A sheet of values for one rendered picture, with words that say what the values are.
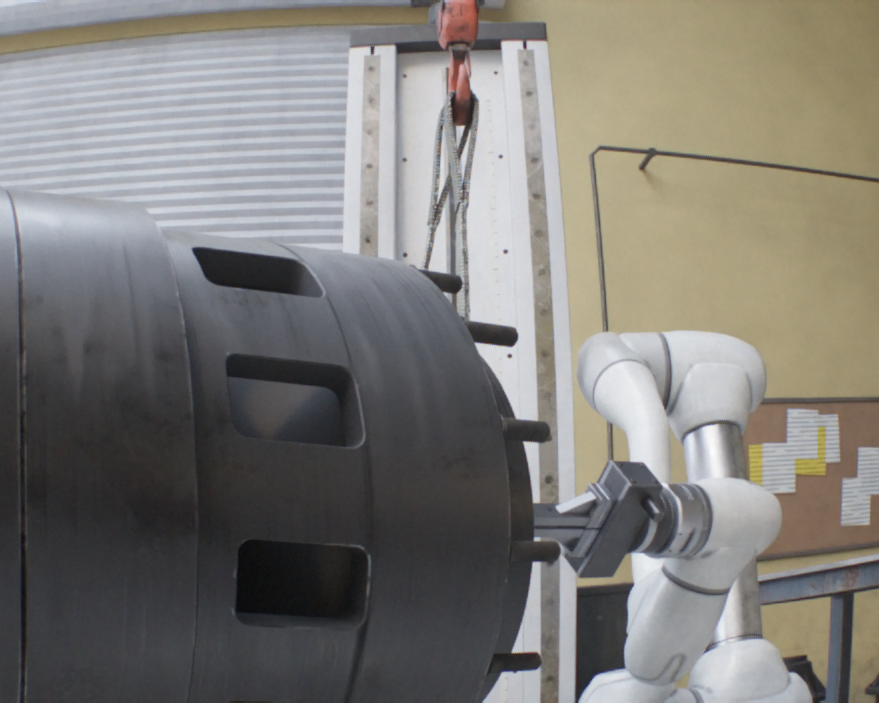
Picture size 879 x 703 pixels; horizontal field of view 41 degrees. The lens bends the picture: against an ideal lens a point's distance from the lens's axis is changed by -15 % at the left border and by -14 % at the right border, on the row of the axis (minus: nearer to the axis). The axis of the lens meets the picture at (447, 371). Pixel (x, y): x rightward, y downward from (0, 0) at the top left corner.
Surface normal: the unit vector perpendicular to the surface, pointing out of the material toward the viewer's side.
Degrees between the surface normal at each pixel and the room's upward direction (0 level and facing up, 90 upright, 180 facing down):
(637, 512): 134
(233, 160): 120
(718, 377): 79
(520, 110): 90
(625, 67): 90
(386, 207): 90
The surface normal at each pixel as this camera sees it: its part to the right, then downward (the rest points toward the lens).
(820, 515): 0.11, -0.21
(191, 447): 0.54, -0.29
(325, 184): 0.11, 0.31
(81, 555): 0.54, 0.01
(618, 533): 0.41, 0.54
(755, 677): 0.13, -0.53
